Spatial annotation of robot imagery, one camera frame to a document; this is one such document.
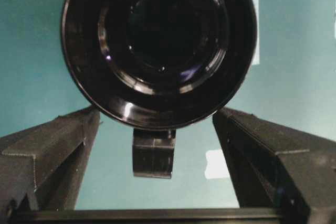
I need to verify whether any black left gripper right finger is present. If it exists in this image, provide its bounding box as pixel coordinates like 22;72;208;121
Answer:
213;108;335;223

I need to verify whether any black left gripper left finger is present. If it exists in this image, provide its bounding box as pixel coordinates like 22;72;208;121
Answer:
1;109;100;223

